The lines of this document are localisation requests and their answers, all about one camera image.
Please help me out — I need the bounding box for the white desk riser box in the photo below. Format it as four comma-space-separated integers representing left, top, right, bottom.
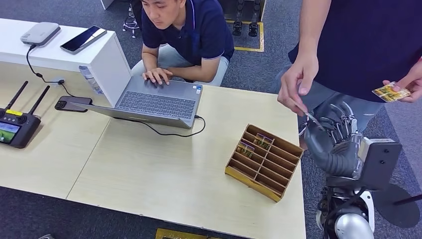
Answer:
0, 18, 132, 108

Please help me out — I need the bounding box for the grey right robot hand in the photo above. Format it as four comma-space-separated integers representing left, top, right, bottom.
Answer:
303, 100, 363, 179

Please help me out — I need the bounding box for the clear plastic water bottle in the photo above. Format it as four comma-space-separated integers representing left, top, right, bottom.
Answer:
78, 65, 105, 96

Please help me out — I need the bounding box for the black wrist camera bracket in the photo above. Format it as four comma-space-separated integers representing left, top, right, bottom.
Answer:
325, 141, 404, 191

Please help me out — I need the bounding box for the black charging cable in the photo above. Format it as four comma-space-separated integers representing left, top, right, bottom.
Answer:
25, 44, 78, 99

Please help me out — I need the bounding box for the seated person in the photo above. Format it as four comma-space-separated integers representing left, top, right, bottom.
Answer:
131, 0, 235, 87

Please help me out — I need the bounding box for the grey power bank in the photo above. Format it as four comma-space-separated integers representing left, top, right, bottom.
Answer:
20, 22, 62, 47

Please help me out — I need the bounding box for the standing person's right hand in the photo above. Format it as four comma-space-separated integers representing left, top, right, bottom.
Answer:
277, 56, 320, 117

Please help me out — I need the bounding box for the black round stand base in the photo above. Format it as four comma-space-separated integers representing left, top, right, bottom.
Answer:
372, 184, 421, 229

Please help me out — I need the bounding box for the standing person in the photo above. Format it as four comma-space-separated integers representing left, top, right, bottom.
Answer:
270, 0, 422, 151

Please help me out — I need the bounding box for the black laptop power cable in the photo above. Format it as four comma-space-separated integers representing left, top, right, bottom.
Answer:
112, 115, 207, 138

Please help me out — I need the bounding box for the black stand pole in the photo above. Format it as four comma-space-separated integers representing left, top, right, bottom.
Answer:
393, 194, 422, 206

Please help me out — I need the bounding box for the black smartphone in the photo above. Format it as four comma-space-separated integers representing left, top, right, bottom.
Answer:
54, 96, 93, 114

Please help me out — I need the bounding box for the green yellow card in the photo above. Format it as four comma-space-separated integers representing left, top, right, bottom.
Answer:
294, 103, 326, 131
372, 81, 412, 103
235, 141, 255, 158
253, 132, 274, 151

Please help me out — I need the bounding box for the black remote controller with antennas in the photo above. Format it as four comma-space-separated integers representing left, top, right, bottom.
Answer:
0, 81, 51, 149

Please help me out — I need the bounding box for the chrome stool base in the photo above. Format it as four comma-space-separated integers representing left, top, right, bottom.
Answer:
122, 2, 142, 39

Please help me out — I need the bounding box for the seated person's right hand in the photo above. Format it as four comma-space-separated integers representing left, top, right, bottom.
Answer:
142, 67, 174, 86

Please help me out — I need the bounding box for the grey laptop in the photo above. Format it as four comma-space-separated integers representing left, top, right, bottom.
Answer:
70, 76, 204, 130

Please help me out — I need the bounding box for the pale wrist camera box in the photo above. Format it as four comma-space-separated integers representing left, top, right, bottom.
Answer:
357, 137, 396, 163

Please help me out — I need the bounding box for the yellow floor tape square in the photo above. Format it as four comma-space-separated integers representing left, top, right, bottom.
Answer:
225, 20, 265, 53

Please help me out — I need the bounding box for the wooden card holder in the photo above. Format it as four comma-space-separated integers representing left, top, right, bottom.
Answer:
224, 123, 304, 203

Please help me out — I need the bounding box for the standing person's left hand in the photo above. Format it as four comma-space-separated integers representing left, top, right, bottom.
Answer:
382, 59, 422, 104

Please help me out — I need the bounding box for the smartphone with silver edge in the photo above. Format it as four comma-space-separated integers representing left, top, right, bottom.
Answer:
60, 25, 108, 55

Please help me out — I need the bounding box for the yellow floor plate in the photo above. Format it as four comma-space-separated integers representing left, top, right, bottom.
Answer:
155, 228, 215, 239

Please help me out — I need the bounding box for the black robot leg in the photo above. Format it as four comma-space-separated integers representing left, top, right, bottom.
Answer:
248, 0, 261, 38
231, 0, 245, 37

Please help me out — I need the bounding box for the dark robot stand frame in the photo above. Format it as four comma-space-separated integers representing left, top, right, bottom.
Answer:
217, 0, 267, 24

